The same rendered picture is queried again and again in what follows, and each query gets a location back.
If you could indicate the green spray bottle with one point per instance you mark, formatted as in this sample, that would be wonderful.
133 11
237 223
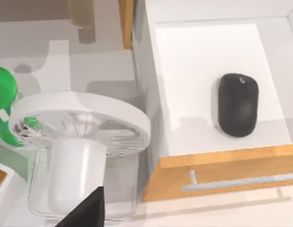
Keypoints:
4 106

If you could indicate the wooden cupboard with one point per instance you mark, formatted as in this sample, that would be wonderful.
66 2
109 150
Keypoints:
126 23

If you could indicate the white desk fan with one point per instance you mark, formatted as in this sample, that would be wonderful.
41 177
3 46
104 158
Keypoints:
75 151

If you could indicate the black computer mouse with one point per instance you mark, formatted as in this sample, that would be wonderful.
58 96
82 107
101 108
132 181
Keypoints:
238 105

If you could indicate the white open drawer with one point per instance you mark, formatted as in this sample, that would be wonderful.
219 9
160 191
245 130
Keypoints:
217 82

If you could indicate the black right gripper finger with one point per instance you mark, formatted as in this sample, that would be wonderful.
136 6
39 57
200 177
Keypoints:
89 210

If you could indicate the white framed wooden box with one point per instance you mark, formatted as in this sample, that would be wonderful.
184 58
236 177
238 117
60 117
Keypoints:
2 177

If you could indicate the pale wooden drawer front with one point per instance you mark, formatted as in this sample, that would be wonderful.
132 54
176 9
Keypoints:
207 176

